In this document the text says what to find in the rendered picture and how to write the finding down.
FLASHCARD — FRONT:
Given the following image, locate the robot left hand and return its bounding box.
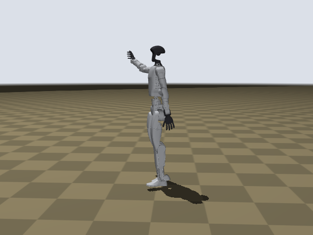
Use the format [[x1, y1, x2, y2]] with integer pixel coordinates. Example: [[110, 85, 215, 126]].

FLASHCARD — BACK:
[[162, 110, 175, 130]]

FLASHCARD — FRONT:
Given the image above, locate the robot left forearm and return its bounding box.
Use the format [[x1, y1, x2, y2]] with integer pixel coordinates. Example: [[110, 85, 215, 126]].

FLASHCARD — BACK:
[[161, 88, 170, 115]]

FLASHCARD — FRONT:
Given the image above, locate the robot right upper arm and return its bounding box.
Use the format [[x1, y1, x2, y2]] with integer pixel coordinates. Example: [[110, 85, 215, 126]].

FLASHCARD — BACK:
[[139, 64, 151, 73]]

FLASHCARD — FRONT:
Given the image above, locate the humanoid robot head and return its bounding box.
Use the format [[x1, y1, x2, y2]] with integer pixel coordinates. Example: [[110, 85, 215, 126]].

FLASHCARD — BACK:
[[150, 46, 165, 66]]

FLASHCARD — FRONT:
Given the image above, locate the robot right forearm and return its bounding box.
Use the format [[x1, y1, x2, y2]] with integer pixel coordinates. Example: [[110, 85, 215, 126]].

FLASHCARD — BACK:
[[131, 59, 143, 68]]

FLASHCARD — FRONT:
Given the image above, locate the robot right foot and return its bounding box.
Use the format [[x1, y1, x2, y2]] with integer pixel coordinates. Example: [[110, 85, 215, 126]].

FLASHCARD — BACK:
[[152, 174, 170, 181]]

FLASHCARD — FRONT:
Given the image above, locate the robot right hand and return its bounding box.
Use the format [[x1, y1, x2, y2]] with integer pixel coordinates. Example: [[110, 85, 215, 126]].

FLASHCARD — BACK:
[[127, 51, 135, 60]]

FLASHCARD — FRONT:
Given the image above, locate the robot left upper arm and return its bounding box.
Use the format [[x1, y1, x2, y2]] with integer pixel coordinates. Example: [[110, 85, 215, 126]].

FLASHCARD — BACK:
[[155, 67, 167, 95]]

